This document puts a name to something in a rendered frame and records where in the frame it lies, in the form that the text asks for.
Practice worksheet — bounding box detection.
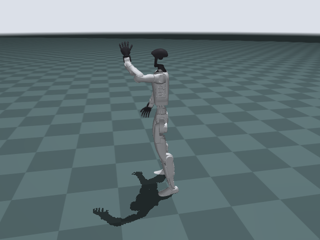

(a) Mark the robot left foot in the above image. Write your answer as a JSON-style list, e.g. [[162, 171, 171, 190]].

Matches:
[[158, 186, 179, 197]]

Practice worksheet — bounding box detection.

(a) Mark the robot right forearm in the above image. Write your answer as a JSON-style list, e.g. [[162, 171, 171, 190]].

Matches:
[[148, 91, 155, 108]]

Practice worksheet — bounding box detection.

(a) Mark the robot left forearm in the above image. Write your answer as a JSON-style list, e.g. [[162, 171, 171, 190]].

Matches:
[[124, 57, 144, 77]]

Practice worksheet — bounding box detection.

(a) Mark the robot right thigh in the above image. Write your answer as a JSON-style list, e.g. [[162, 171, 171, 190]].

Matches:
[[152, 116, 169, 150]]

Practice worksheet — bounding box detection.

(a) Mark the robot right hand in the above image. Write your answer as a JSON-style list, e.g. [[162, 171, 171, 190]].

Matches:
[[140, 103, 152, 117]]

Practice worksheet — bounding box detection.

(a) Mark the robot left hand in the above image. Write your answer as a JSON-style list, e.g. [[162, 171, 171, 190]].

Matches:
[[119, 41, 133, 63]]

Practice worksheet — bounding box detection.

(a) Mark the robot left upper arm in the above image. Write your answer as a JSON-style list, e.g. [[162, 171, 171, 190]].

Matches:
[[134, 74, 166, 84]]

